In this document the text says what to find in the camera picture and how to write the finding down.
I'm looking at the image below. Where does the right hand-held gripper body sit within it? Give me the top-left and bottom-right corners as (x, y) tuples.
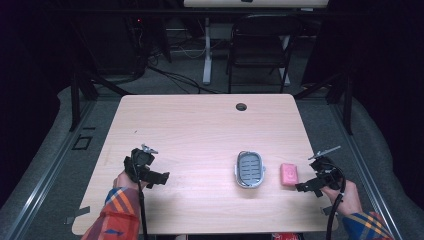
(307, 145), (346, 195)

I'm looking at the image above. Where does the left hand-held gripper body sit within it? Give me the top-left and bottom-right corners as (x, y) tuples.
(123, 143), (160, 184)

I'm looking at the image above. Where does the person's left hand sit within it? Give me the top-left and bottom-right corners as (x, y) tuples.
(112, 170), (148, 191)

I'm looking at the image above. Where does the person's right hand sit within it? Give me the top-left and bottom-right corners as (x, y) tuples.
(320, 179), (363, 218)

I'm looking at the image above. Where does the pink soap bar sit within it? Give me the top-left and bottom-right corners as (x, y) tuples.
(279, 162), (300, 187)

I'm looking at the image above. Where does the red packet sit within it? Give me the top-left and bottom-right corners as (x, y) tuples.
(271, 232), (305, 240)

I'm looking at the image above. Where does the grey oval soap dish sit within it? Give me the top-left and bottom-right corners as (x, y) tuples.
(234, 150), (267, 190)

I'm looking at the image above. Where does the black tape square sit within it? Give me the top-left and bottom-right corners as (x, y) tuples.
(71, 134), (93, 151)

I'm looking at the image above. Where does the black metal stand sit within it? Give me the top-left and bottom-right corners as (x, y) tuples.
(292, 64), (355, 136)
(67, 64), (133, 133)

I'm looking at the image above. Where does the grey tape strip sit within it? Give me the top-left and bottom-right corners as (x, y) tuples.
(63, 205), (92, 226)

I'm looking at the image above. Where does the dark computer tower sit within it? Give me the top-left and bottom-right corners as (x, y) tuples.
(96, 13), (149, 76)

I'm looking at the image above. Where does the white desk leg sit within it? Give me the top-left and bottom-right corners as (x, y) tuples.
(202, 16), (214, 86)

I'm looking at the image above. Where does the black folding chair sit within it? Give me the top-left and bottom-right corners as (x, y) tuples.
(225, 13), (304, 95)

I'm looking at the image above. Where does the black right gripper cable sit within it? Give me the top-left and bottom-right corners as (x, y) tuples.
(325, 165), (347, 240)

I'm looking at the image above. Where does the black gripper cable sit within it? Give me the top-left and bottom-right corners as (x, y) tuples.
(131, 152), (150, 240)
(325, 165), (347, 240)

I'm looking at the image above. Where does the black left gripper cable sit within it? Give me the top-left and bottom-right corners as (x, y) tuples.
(131, 152), (150, 240)

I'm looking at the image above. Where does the metal floor rail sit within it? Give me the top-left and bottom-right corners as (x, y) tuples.
(2, 99), (98, 240)
(328, 99), (406, 240)

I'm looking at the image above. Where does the black floor cable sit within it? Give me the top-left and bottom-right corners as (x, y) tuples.
(146, 64), (223, 95)

